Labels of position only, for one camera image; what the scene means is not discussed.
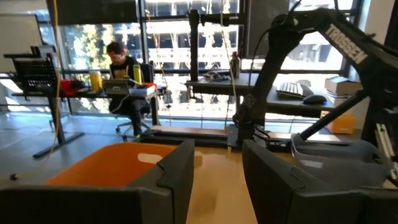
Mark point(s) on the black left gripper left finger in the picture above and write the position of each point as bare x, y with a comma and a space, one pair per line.
93, 205

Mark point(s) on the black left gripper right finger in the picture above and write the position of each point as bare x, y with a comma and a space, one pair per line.
295, 202

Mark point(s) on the grey plastic tray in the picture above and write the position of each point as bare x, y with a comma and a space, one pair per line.
335, 168

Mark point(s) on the plain wooden block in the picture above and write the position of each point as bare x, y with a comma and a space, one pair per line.
198, 158

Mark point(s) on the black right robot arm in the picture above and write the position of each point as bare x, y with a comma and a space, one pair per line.
345, 46

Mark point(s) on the orange plastic bin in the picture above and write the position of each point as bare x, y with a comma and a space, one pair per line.
109, 168

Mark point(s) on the orange cardboard box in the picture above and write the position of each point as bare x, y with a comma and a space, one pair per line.
340, 124

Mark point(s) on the black standing desk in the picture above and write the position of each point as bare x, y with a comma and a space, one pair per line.
55, 118

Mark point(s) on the black computer mouse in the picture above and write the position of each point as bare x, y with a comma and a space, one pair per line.
314, 99

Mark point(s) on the computer keyboard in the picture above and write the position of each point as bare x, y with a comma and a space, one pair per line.
290, 89

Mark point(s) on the grey laptop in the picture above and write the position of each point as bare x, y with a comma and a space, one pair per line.
116, 87

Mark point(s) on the red container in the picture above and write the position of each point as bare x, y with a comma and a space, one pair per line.
68, 87

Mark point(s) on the yellow cup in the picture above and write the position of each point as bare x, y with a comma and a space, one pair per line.
95, 80

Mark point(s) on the black computer desk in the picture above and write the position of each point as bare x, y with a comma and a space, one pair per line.
224, 87

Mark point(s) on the yellow-green bottle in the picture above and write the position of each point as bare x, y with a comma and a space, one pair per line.
137, 74

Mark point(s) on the black office chair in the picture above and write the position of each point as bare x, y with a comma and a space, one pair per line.
148, 76

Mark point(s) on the person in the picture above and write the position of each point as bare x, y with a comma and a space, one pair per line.
119, 67

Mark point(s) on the black pegboard organiser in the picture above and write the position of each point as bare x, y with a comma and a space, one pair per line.
34, 73

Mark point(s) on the brown bottle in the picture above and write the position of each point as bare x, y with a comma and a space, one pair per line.
235, 65

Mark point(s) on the grey monitor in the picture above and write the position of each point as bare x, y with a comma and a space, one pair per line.
267, 28

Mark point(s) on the whiteboard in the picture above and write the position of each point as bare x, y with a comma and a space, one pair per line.
18, 40

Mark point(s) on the black monitor pole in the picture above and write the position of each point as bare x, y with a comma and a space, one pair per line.
193, 46

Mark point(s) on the black aluminium table frame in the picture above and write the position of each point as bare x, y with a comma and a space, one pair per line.
332, 115

